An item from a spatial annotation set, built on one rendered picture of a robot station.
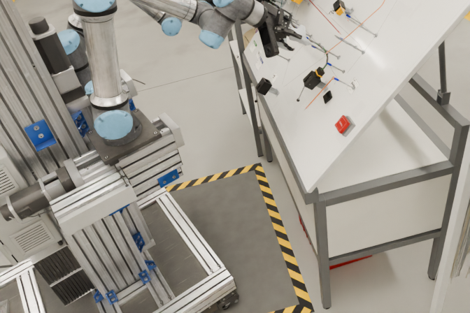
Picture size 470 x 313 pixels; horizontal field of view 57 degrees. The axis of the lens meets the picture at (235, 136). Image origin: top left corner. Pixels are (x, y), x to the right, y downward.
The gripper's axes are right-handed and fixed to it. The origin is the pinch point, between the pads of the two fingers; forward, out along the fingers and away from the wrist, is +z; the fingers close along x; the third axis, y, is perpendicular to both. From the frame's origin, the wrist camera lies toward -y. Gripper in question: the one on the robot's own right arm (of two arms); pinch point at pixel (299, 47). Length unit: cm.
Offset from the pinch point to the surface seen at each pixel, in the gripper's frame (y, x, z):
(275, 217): -46, 98, 92
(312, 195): -45, 12, 30
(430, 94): 4, -13, 61
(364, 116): -18.1, -11.8, 24.2
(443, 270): -62, -19, 70
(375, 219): -47, 8, 65
